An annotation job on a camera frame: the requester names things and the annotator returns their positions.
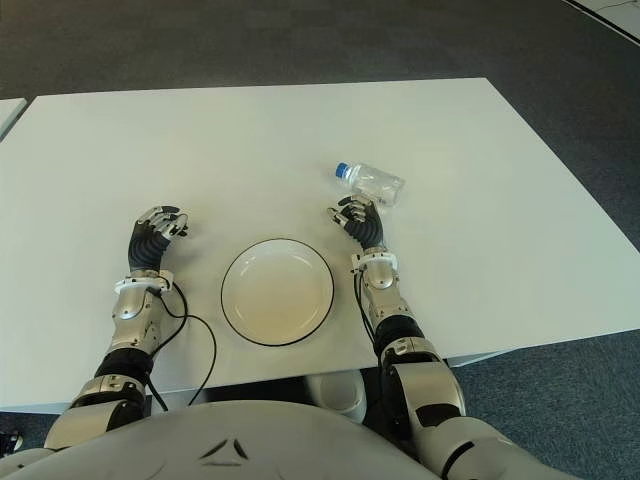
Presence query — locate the grey robot leg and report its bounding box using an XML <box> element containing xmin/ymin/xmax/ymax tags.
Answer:
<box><xmin>304</xmin><ymin>372</ymin><xmax>369</xmax><ymax>424</ymax></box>

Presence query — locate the neighbouring white table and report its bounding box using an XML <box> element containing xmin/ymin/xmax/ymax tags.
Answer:
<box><xmin>0</xmin><ymin>97</ymin><xmax>27</xmax><ymax>141</ymax></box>

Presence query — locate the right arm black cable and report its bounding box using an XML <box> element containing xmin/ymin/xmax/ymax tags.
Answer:
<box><xmin>352</xmin><ymin>267</ymin><xmax>401</xmax><ymax>436</ymax></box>

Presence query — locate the clear bottle with blue cap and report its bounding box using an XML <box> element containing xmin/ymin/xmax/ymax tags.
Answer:
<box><xmin>333</xmin><ymin>161</ymin><xmax>405</xmax><ymax>207</ymax></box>

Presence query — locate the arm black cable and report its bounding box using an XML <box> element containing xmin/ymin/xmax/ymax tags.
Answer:
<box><xmin>352</xmin><ymin>267</ymin><xmax>401</xmax><ymax>436</ymax></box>
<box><xmin>147</xmin><ymin>279</ymin><xmax>219</xmax><ymax>412</ymax></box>

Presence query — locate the white plate with black rim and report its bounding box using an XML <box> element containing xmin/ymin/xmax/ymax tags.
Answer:
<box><xmin>221</xmin><ymin>238</ymin><xmax>335</xmax><ymax>347</ymax></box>

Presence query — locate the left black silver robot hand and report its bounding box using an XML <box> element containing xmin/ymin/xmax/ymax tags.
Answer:
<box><xmin>125</xmin><ymin>203</ymin><xmax>192</xmax><ymax>275</ymax></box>

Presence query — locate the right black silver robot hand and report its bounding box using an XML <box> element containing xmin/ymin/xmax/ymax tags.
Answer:
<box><xmin>327</xmin><ymin>195</ymin><xmax>387</xmax><ymax>250</ymax></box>

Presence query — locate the grey robot torso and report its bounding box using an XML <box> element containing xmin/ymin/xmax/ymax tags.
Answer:
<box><xmin>0</xmin><ymin>399</ymin><xmax>451</xmax><ymax>480</ymax></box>

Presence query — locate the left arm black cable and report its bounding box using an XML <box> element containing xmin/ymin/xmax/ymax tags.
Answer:
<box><xmin>147</xmin><ymin>279</ymin><xmax>219</xmax><ymax>412</ymax></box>

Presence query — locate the white furniture edge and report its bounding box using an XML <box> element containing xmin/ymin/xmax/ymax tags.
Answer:
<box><xmin>564</xmin><ymin>0</ymin><xmax>640</xmax><ymax>39</ymax></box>

